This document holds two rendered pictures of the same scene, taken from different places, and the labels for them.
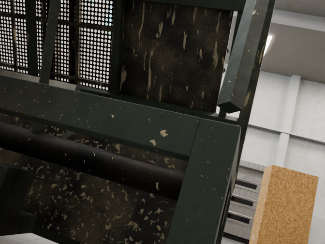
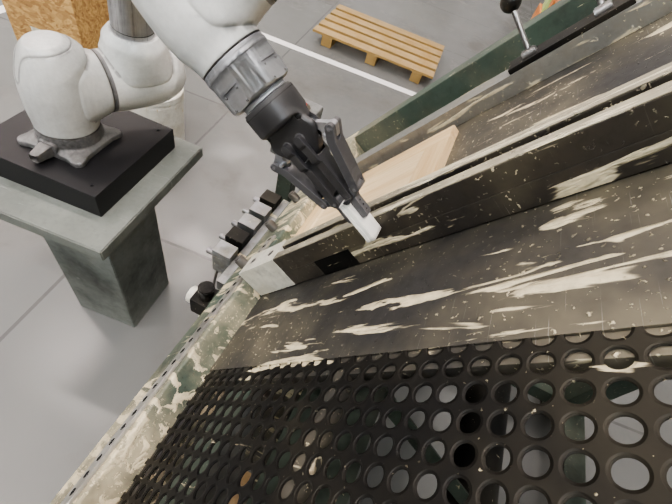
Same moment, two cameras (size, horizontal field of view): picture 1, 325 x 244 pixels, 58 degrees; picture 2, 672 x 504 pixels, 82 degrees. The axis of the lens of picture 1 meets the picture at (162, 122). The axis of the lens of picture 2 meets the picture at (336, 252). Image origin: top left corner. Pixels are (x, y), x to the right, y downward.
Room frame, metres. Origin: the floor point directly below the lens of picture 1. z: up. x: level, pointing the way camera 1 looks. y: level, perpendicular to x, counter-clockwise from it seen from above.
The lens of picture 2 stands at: (1.99, 0.59, 1.63)
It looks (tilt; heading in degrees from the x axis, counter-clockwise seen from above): 50 degrees down; 261
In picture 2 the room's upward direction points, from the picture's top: 21 degrees clockwise
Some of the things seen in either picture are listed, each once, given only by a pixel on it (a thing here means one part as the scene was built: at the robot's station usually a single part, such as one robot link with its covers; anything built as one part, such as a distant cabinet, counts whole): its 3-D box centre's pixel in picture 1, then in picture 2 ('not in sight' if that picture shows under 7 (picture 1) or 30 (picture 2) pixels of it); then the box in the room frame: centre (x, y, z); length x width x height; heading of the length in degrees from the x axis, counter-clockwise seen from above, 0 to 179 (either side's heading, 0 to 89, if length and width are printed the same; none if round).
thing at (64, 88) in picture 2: not in sight; (60, 82); (2.64, -0.26, 0.99); 0.18 x 0.16 x 0.22; 49
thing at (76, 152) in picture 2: not in sight; (64, 133); (2.66, -0.23, 0.86); 0.22 x 0.18 x 0.06; 80
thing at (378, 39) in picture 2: not in sight; (381, 43); (1.63, -3.43, 0.05); 1.20 x 0.83 x 0.11; 166
